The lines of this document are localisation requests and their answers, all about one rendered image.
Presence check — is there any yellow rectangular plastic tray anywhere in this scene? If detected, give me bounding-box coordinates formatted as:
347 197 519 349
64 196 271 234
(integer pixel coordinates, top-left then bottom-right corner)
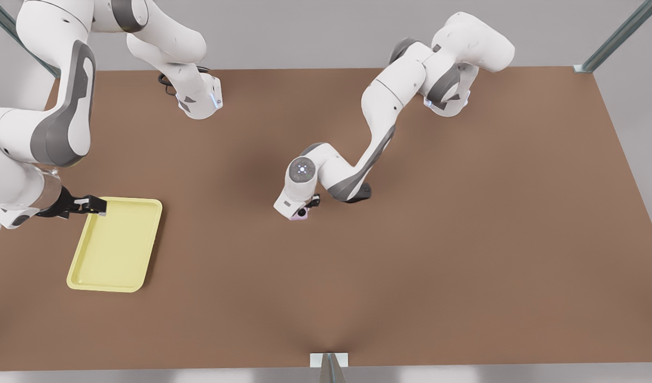
67 197 163 293

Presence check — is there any black cable loop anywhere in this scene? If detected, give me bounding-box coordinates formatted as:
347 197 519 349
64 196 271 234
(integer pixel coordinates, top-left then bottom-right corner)
158 66 210 97

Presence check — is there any silver frame post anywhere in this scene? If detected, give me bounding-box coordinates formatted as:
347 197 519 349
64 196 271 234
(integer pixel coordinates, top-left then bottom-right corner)
310 352 349 383
573 0 652 74
0 0 61 79

